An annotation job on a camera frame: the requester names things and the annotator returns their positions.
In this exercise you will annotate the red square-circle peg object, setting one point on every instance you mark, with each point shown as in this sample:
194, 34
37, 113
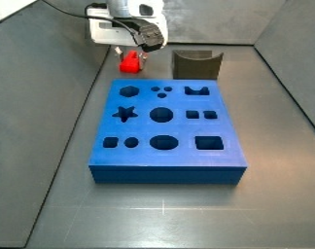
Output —
131, 63

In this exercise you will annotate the blue foam shape fixture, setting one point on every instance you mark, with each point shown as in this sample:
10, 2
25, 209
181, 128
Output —
167, 133

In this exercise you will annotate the dark grey curved holder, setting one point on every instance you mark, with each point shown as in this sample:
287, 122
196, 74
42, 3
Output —
196, 65

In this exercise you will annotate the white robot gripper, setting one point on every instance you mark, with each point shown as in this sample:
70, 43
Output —
109, 31

